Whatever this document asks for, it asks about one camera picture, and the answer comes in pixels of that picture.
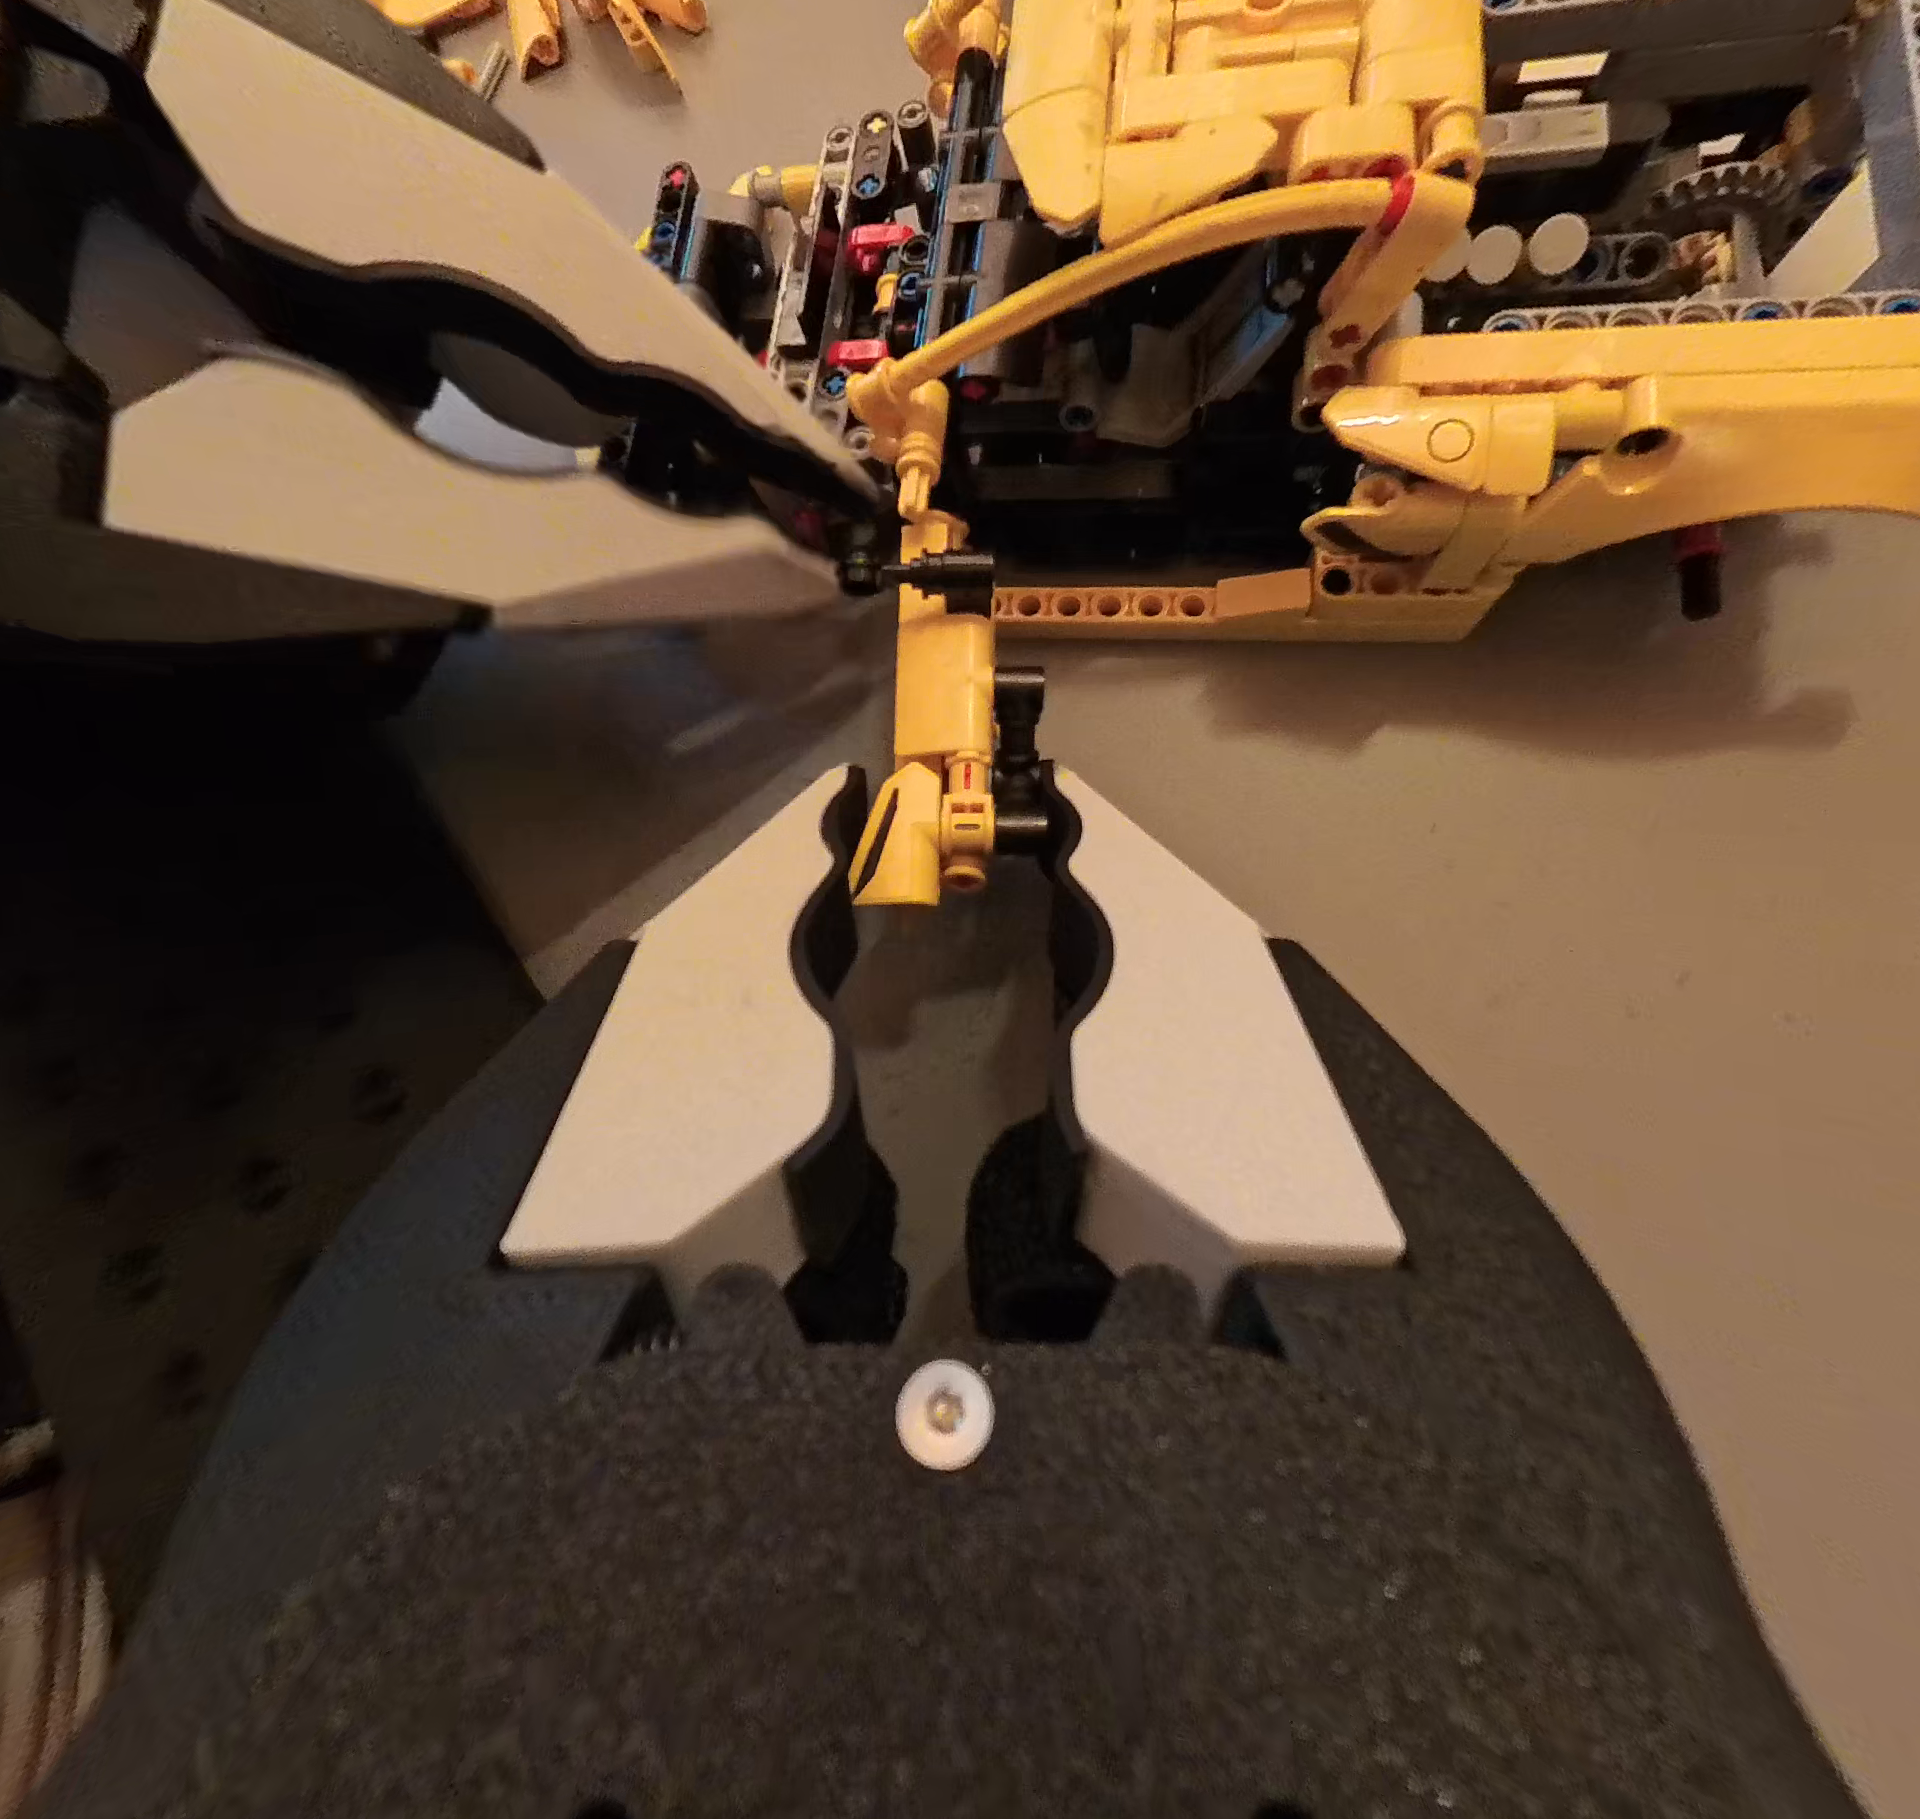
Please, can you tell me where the small yellow brick assembly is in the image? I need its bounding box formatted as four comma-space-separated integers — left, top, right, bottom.
843, 516, 1063, 907

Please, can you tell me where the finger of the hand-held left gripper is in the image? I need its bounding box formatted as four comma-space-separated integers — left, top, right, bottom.
101, 334, 877, 632
133, 0, 896, 564

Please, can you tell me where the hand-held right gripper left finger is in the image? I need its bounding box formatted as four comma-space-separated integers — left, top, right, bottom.
502, 769, 898, 1334

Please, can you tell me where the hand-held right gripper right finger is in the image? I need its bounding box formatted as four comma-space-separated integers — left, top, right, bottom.
1044, 776, 1416, 1334

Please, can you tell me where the yellow brick car model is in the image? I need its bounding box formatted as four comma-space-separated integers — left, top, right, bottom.
633, 0, 1920, 645

